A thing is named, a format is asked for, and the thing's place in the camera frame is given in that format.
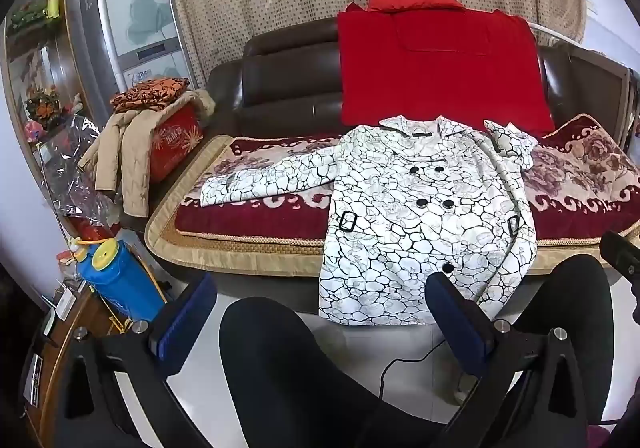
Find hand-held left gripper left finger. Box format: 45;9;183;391
60;272;218;448

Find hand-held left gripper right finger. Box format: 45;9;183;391
425;272;588;448

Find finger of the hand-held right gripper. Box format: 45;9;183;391
599;230;640;289

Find white black crackle-print coat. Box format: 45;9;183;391
200;115;540;327

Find blue tank with yellow lid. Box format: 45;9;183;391
70;237;168;323

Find wooden side table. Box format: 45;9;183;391
20;283;166;448

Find red gift box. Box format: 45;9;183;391
147;102;206;183

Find clear plastic wrap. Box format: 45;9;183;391
37;115;123;229

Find beige quilted jacket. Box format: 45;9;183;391
77;88;216;219

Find orange black patterned cloth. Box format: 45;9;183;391
110;76;192;113

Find red quilted blanket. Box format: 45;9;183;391
336;8;556;136

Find brown leather sofa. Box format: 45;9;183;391
120;18;640;313

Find artificial flower arrangement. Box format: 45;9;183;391
24;85;78;126

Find wooden display cabinet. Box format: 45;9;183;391
0;0;101;239

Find silver refrigerator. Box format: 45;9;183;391
65;0;198;121

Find black cable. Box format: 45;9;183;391
377;335;451;401

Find grey window frame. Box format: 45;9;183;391
565;42;640;153

